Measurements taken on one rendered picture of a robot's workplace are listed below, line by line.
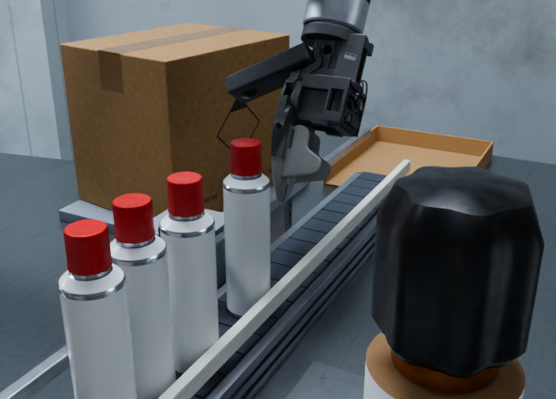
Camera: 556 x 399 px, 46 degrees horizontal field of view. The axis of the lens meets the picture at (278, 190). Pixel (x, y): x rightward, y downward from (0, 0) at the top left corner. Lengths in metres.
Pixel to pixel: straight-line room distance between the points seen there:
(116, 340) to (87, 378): 0.04
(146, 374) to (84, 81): 0.60
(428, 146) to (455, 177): 1.15
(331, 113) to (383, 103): 1.85
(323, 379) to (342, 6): 0.42
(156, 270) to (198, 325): 0.10
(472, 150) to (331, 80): 0.75
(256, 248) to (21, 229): 0.54
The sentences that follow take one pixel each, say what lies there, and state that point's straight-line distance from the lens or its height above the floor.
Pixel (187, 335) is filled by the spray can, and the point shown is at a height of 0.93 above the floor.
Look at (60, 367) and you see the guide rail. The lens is 0.60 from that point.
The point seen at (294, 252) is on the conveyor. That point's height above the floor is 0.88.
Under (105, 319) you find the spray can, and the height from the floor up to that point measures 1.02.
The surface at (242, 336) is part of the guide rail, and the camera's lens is 0.69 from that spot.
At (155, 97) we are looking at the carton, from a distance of 0.98.
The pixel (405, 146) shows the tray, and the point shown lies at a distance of 1.50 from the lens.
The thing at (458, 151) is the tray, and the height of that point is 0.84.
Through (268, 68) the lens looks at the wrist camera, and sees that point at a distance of 0.81.
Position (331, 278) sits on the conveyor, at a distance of 0.86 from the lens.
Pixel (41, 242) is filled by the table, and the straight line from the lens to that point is 1.11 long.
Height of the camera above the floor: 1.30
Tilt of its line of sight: 22 degrees down
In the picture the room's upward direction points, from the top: straight up
